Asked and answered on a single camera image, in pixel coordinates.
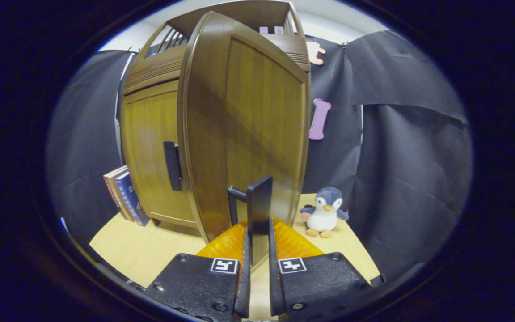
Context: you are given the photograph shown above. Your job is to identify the black backdrop cloth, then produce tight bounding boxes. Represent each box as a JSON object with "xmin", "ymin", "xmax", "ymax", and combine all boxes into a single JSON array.
[{"xmin": 45, "ymin": 30, "xmax": 473, "ymax": 282}]

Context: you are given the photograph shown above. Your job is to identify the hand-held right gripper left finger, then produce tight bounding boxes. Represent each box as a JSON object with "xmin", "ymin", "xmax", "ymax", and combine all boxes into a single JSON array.
[{"xmin": 144, "ymin": 221, "xmax": 252, "ymax": 321}]

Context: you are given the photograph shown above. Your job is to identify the dark blue book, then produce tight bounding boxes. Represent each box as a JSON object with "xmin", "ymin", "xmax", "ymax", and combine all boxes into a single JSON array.
[{"xmin": 114, "ymin": 171, "xmax": 151, "ymax": 227}]

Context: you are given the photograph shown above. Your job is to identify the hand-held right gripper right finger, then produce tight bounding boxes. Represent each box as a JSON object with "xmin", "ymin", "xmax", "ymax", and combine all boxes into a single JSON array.
[{"xmin": 268, "ymin": 218, "xmax": 373, "ymax": 322}]

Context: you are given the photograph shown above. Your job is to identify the red and white book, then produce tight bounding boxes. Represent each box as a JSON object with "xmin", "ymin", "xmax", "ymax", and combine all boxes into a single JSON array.
[{"xmin": 103, "ymin": 165, "xmax": 135, "ymax": 223}]

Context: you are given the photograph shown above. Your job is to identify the wooden double-door shoe cabinet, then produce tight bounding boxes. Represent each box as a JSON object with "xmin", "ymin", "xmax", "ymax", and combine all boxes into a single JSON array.
[{"xmin": 117, "ymin": 0, "xmax": 312, "ymax": 237}]

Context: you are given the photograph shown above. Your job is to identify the wooden shoe cabinet door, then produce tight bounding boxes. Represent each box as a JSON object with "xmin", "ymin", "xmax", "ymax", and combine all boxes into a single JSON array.
[
  {"xmin": 120, "ymin": 80, "xmax": 198, "ymax": 229},
  {"xmin": 177, "ymin": 11, "xmax": 312, "ymax": 269}
]

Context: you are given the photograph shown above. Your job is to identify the penguin plush toy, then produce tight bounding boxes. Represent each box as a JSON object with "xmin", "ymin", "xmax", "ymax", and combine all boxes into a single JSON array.
[{"xmin": 300, "ymin": 187, "xmax": 350, "ymax": 238}]

